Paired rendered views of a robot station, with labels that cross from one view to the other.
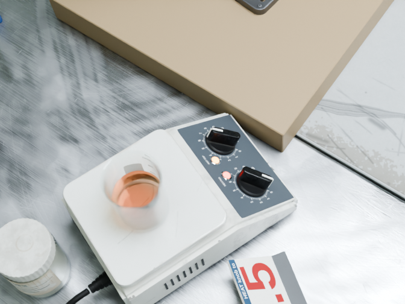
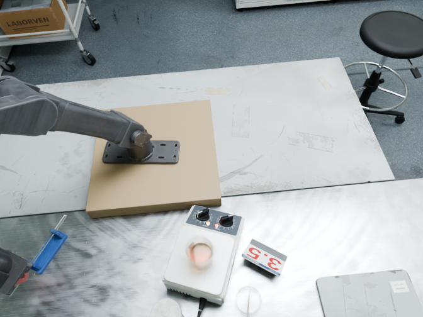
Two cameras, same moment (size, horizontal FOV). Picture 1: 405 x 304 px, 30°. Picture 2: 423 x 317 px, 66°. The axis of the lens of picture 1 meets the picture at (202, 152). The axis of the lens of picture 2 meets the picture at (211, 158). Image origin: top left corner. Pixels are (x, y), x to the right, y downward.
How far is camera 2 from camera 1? 21 cm
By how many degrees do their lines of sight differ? 24
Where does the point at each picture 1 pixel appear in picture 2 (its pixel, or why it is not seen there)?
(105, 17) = (118, 202)
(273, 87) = (203, 184)
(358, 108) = (232, 173)
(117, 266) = (211, 289)
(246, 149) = (212, 212)
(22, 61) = (90, 245)
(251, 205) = (233, 229)
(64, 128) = (132, 258)
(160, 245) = (219, 267)
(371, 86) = (230, 163)
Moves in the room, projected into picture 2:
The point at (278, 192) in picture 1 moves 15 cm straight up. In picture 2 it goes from (236, 218) to (237, 188)
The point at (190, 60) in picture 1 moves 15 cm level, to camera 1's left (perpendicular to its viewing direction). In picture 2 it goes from (165, 195) to (119, 242)
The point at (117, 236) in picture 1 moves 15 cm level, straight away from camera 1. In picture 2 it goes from (201, 277) to (133, 253)
